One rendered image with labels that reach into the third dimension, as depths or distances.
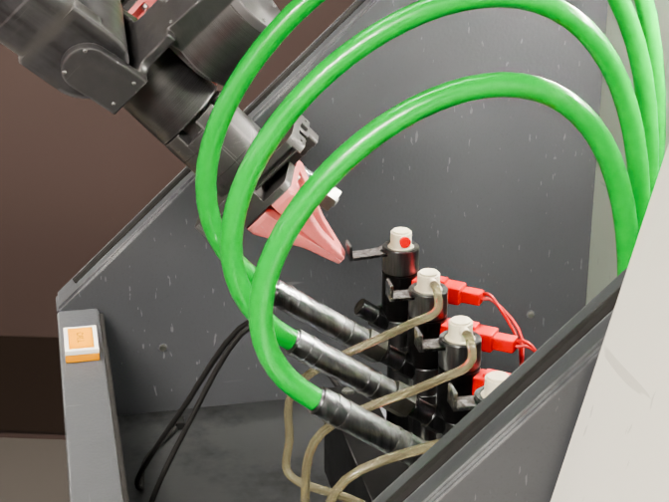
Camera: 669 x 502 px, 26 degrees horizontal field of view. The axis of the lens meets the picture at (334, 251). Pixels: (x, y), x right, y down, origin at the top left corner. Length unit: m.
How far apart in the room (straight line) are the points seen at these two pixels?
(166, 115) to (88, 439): 0.30
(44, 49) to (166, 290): 0.48
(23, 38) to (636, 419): 0.49
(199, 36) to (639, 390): 0.44
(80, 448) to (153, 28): 0.35
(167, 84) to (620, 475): 0.46
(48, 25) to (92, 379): 0.40
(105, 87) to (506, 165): 0.55
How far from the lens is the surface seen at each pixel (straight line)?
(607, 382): 0.75
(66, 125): 2.83
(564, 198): 1.48
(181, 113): 1.03
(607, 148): 0.84
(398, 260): 1.08
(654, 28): 1.10
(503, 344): 1.01
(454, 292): 1.08
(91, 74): 1.00
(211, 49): 1.01
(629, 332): 0.73
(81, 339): 1.33
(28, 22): 0.98
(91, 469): 1.15
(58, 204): 2.89
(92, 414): 1.23
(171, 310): 1.43
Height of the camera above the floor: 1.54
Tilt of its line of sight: 23 degrees down
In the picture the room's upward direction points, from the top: straight up
